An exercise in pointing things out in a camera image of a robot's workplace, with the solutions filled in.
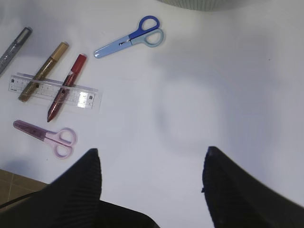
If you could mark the green woven plastic basket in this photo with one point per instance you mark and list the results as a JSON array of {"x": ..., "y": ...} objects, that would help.
[{"x": 212, "y": 5}]

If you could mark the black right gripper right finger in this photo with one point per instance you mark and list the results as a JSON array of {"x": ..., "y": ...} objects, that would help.
[{"x": 236, "y": 199}]

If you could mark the pink scissors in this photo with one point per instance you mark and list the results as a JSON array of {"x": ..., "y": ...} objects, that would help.
[{"x": 61, "y": 142}]

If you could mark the gold glitter pen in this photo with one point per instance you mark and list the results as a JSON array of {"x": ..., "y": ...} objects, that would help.
[{"x": 43, "y": 71}]

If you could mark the silver glitter pen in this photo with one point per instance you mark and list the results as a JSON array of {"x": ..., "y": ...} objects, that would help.
[{"x": 14, "y": 48}]

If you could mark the red glitter pen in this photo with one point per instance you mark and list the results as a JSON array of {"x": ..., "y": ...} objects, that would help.
[{"x": 64, "y": 91}]

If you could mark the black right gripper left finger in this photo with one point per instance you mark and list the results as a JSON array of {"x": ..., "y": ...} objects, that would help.
[{"x": 73, "y": 201}]

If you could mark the clear plastic ruler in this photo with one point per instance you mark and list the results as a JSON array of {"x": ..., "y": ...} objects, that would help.
[{"x": 78, "y": 96}]

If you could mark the blue scissors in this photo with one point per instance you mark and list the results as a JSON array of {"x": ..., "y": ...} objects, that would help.
[{"x": 140, "y": 36}]

